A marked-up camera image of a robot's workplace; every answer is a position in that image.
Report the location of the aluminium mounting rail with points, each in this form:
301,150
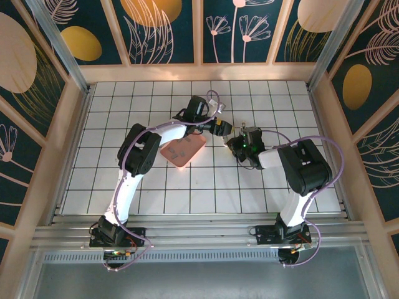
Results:
199,232

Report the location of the aluminium frame post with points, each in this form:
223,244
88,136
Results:
336,40
62,50

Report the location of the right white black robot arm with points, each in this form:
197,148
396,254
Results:
293,205

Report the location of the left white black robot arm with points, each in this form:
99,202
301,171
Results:
124,193

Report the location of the grey metal sheet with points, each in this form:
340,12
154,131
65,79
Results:
199,280

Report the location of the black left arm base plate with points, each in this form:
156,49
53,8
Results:
137,235

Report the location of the pink plastic tray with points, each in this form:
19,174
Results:
190,159

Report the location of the aluminium side rail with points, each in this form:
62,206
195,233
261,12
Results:
322,124
81,124

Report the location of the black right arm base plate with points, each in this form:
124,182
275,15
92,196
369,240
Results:
265,235

